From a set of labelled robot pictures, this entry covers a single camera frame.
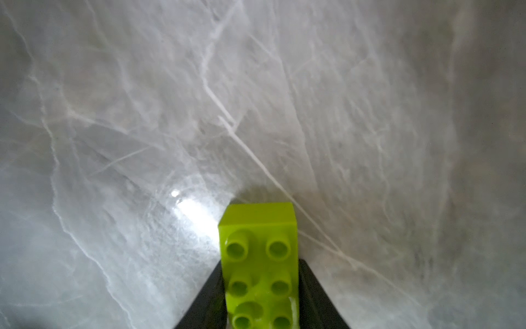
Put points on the lime green long brick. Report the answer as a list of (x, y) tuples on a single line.
[(260, 265)]

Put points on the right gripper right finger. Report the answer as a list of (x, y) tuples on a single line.
[(316, 310)]

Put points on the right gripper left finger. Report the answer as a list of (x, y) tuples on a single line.
[(208, 309)]

